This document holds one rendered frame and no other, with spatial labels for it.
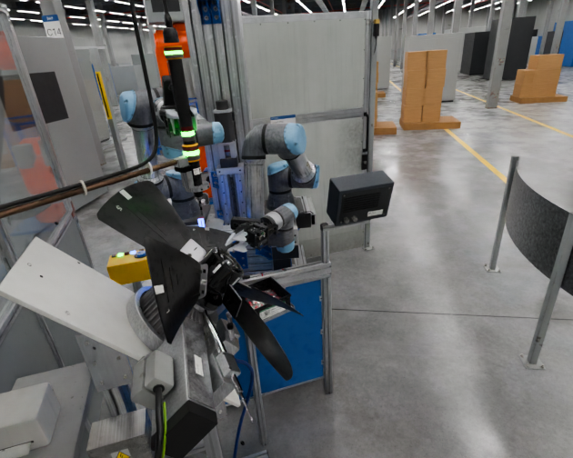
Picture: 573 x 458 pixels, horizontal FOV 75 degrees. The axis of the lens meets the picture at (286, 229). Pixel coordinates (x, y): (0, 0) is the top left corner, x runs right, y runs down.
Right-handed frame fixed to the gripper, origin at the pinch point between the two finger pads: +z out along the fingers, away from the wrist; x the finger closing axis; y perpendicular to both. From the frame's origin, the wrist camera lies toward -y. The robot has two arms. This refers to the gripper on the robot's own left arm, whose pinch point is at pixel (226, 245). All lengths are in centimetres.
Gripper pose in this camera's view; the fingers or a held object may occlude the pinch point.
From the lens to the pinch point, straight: 129.0
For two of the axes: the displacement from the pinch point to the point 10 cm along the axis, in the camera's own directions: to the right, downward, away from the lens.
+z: -5.9, 3.9, -7.1
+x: -0.2, 8.7, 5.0
